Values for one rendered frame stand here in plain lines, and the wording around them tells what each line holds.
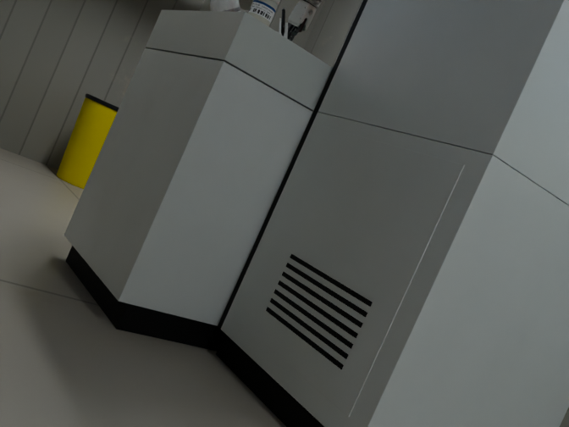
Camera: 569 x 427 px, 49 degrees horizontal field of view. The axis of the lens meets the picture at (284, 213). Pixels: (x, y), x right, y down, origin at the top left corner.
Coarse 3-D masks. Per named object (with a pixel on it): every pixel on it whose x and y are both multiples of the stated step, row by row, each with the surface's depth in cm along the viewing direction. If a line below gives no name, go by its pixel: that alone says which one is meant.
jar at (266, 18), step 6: (258, 0) 177; (264, 0) 177; (270, 0) 177; (276, 0) 178; (252, 6) 178; (258, 6) 177; (264, 6) 177; (270, 6) 178; (276, 6) 179; (252, 12) 178; (258, 12) 177; (264, 12) 177; (270, 12) 178; (258, 18) 177; (264, 18) 178; (270, 18) 179
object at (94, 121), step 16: (80, 112) 421; (96, 112) 414; (112, 112) 414; (80, 128) 417; (96, 128) 414; (80, 144) 416; (96, 144) 416; (64, 160) 421; (80, 160) 416; (96, 160) 419; (64, 176) 419; (80, 176) 418
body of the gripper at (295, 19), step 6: (300, 0) 247; (306, 0) 242; (300, 6) 244; (306, 6) 242; (312, 6) 242; (294, 12) 247; (300, 12) 243; (306, 12) 242; (312, 12) 243; (294, 18) 245; (300, 18) 243; (294, 24) 245; (300, 24) 244; (306, 24) 243
